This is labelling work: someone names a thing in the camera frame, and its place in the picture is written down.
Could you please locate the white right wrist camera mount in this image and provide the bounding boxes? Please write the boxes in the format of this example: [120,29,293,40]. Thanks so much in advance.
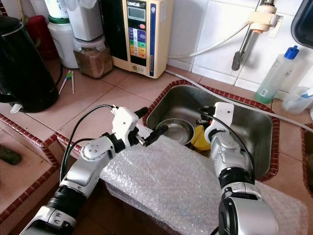
[204,101,236,143]

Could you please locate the clear bottle with blue cap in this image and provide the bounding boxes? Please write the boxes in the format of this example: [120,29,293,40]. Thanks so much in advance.
[254,45,302,105]

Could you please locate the red plastic cup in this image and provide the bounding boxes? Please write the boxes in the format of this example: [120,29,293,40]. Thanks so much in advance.
[26,14,55,62]

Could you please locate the white printed plastic bottle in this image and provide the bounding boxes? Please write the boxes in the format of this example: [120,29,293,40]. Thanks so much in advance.
[44,0,70,20]

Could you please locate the grey plastic container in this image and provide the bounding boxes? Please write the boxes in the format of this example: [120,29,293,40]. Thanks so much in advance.
[66,0,105,43]

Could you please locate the dark green oblong object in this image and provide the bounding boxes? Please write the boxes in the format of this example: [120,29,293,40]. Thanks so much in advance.
[0,144,23,166]

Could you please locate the steel sink basin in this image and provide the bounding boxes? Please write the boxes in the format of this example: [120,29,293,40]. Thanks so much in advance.
[300,122,313,197]
[144,79,281,183]

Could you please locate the clear plastic cup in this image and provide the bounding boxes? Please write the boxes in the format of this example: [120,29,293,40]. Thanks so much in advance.
[281,85,313,115]

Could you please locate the clear bubble wrap sheet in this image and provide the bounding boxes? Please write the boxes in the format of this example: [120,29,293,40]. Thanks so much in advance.
[100,122,307,235]

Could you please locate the jar of brown powder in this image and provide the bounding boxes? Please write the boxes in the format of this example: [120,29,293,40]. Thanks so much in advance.
[73,36,113,79]

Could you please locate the green and white tongs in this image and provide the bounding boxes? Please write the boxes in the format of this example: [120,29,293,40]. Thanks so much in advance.
[57,70,75,95]

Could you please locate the white jar with green lid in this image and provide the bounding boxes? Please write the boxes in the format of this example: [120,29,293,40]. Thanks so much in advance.
[47,14,79,70]

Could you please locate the steel faucet with beige filter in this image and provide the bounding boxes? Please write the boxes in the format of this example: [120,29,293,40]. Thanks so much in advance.
[230,0,286,72]

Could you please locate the dark blue tray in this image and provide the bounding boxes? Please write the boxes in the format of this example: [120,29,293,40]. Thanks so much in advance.
[291,0,313,50]

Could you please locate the black electric kettle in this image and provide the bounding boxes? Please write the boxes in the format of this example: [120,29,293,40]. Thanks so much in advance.
[0,15,60,114]

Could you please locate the beige water ionizer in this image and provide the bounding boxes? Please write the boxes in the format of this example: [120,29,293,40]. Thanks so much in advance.
[100,0,175,79]

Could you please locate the white ionizer hose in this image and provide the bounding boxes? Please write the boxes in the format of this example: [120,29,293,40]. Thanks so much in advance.
[168,24,253,60]

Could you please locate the steel bowl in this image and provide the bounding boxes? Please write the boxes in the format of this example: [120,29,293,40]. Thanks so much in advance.
[155,118,196,146]

